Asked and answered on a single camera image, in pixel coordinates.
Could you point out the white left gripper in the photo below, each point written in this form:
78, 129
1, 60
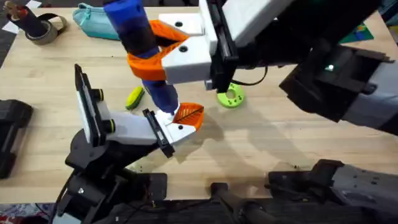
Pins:
133, 129

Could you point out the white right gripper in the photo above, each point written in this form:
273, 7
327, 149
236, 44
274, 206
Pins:
255, 18

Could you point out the blue electric screwdriver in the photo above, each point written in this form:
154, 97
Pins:
130, 21

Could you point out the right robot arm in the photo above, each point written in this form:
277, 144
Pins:
373, 99

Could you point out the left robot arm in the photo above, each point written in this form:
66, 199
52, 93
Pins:
81, 193

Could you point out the yellow green toy vegetable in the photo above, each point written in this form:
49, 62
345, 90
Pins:
135, 98

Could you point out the green disc with holes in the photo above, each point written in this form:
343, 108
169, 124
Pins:
237, 99

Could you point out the teal zip bag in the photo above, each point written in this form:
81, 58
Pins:
96, 23

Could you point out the black upright wrist plate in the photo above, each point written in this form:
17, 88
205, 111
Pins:
88, 105

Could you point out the brown tape roll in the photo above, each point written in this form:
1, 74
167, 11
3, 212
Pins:
46, 35

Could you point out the green board with blocks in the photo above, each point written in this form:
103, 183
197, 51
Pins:
357, 34

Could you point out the black box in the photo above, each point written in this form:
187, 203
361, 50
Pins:
12, 130

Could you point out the white paper sheet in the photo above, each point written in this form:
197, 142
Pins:
9, 28

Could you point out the black rail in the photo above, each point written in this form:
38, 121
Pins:
186, 214

